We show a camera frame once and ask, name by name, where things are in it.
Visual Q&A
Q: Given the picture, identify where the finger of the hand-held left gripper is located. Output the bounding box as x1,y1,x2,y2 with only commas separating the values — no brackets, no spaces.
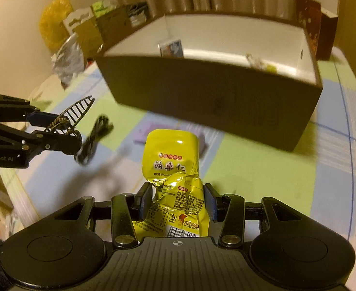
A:
0,124,83,158
0,91,59,128

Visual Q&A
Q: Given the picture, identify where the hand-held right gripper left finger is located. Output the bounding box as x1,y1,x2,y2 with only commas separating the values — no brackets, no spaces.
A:
45,183,153,248

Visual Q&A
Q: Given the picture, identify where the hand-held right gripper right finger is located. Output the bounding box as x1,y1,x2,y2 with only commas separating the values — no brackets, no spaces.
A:
204,183,312,248

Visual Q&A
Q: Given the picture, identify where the black hair claw clip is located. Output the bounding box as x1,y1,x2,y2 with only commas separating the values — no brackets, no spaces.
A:
43,95,95,137

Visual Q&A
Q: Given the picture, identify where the yellow snack packet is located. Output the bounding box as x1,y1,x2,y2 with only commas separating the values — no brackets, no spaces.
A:
132,129,209,238

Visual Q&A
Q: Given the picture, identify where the brown cardboard box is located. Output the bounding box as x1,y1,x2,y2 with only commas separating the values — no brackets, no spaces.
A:
95,11,324,153

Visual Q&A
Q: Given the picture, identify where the small blue box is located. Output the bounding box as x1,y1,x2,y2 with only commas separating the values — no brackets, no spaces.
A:
158,39,185,59

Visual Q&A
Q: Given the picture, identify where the silver foil bag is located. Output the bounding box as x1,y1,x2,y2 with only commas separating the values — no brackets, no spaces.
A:
51,33,86,90

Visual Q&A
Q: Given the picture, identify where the plaid tablecloth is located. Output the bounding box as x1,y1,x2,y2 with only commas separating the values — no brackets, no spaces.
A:
0,47,356,279

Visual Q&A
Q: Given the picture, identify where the yellow mesh bag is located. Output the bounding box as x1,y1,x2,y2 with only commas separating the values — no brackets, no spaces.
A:
39,0,74,52

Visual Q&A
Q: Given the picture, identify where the light green box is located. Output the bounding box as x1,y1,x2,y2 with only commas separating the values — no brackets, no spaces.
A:
91,0,118,19

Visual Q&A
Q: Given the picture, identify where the dark red printed box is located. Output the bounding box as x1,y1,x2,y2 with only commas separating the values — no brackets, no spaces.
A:
296,0,322,61

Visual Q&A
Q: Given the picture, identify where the black and white string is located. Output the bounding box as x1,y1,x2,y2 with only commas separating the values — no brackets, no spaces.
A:
74,114,114,166

